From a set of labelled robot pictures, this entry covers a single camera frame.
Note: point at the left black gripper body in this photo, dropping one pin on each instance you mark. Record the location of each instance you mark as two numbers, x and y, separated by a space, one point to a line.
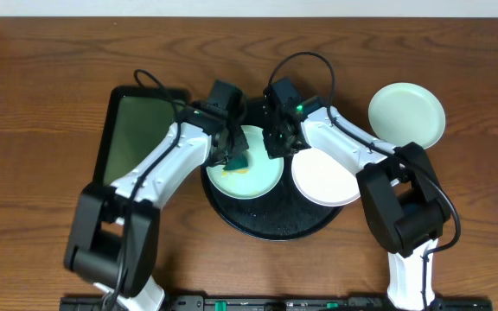
235 144

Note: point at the white plate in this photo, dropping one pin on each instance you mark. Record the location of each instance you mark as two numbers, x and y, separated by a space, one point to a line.
322 180

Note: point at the black rectangular water tray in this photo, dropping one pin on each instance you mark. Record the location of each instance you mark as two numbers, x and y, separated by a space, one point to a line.
137 120

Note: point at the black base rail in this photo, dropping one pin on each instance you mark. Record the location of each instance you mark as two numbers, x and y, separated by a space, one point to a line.
358 303

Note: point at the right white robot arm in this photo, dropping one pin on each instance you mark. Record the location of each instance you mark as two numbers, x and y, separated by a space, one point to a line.
404 205

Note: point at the light green plate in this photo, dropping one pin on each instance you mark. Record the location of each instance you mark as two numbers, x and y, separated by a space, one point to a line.
401 113
259 178

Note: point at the round black serving tray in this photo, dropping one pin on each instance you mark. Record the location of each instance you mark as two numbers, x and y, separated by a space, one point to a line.
281 214

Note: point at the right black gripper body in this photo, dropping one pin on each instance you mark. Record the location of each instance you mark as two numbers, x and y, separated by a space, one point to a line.
279 141

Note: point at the green yellow sponge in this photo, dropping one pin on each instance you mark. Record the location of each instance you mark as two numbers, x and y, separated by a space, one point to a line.
239 162

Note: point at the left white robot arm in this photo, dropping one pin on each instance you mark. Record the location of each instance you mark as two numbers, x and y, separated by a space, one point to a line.
114 233

